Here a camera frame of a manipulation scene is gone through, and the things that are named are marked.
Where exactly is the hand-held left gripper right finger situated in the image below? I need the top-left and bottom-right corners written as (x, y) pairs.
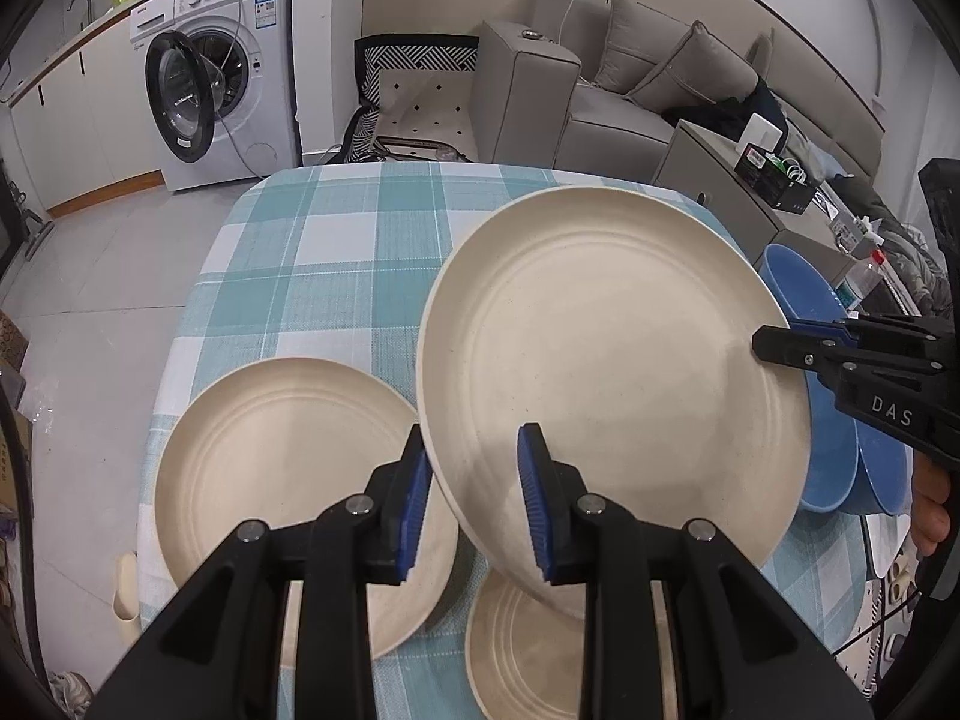
top-left (516, 422), bottom-right (875, 720)

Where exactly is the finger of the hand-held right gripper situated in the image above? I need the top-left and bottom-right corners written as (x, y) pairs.
top-left (787, 315), bottom-right (952, 350)
top-left (752, 324), bottom-right (852, 391)

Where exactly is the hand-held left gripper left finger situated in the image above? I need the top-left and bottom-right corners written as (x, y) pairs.
top-left (90, 424), bottom-right (436, 720)

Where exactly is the blue bowl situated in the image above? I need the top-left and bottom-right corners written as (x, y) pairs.
top-left (855, 420), bottom-right (923, 515)
top-left (757, 244), bottom-right (863, 515)

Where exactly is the beige plate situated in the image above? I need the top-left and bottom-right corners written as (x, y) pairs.
top-left (154, 358), bottom-right (458, 665)
top-left (465, 566), bottom-right (680, 720)
top-left (416, 186), bottom-right (815, 620)

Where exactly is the person's right hand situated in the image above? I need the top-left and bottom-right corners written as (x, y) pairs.
top-left (910, 454), bottom-right (955, 557)

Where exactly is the clear plastic water bottle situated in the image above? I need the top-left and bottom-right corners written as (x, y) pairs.
top-left (844, 251), bottom-right (886, 312)

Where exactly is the small printed box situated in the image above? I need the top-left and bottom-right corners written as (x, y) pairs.
top-left (829, 210), bottom-right (882, 250)

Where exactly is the black cardboard box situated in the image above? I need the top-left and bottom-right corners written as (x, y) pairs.
top-left (733, 146), bottom-right (817, 215)

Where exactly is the white box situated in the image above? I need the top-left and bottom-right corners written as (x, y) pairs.
top-left (739, 114), bottom-right (785, 155)

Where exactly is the dark clothing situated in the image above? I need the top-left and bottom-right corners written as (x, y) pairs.
top-left (671, 79), bottom-right (788, 143)

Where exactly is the grey cushion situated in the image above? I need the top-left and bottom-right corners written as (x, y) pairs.
top-left (626, 21), bottom-right (758, 113)
top-left (592, 0), bottom-right (695, 95)

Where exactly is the teal checked tablecloth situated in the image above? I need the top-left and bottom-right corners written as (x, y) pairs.
top-left (135, 163), bottom-right (912, 720)

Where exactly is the grey sofa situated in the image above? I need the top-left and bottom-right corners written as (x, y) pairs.
top-left (472, 0), bottom-right (777, 188)

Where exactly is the patterned brown cardboard box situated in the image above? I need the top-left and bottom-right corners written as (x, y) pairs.
top-left (0, 311), bottom-right (29, 391)

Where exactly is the white washing machine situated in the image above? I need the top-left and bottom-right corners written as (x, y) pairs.
top-left (129, 0), bottom-right (305, 192)

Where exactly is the white kitchen counter cabinet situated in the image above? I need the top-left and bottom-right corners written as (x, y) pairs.
top-left (0, 7), bottom-right (170, 215)

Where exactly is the thin metal frame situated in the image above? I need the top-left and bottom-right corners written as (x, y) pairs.
top-left (375, 133), bottom-right (475, 164)

